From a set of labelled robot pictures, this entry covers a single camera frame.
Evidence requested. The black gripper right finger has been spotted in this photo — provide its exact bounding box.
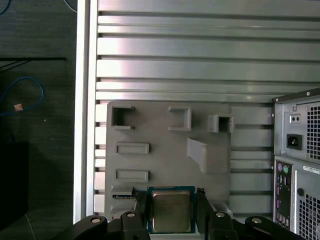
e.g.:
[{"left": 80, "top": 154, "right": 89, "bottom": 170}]
[{"left": 196, "top": 187, "right": 305, "bottom": 240}]

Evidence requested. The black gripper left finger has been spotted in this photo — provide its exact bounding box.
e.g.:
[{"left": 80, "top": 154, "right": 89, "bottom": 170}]
[{"left": 53, "top": 191, "right": 152, "bottom": 240}]

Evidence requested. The CPU with silver top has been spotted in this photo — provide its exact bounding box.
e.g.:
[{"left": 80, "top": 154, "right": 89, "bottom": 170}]
[{"left": 146, "top": 185, "right": 196, "bottom": 235}]

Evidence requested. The grey parts rack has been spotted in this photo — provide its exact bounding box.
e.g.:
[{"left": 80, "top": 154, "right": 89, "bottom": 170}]
[{"left": 104, "top": 100, "right": 237, "bottom": 240}]

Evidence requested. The black PC case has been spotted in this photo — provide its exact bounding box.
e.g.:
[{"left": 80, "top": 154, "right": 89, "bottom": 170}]
[{"left": 271, "top": 87, "right": 320, "bottom": 240}]

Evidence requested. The grey power supply unit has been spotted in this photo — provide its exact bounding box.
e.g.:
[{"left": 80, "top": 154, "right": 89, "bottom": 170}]
[{"left": 282, "top": 101, "right": 320, "bottom": 165}]

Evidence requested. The blue network cable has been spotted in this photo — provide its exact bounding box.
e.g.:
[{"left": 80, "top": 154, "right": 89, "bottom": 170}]
[{"left": 0, "top": 76, "right": 45, "bottom": 118}]

